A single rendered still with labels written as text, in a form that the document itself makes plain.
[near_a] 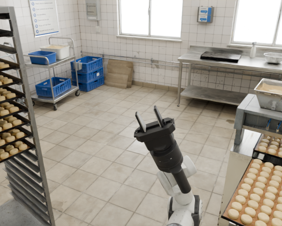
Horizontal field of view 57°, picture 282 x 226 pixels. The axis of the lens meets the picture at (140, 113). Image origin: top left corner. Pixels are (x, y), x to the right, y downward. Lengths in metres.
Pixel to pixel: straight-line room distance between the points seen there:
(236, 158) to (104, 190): 1.45
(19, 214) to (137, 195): 1.10
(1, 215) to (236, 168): 1.99
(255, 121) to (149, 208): 1.32
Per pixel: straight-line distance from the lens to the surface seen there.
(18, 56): 1.65
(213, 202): 2.82
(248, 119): 1.98
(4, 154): 1.85
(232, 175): 2.13
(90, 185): 2.96
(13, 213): 2.66
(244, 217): 1.41
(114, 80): 5.75
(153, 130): 0.75
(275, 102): 1.87
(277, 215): 1.48
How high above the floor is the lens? 1.89
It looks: 25 degrees down
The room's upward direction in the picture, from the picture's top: straight up
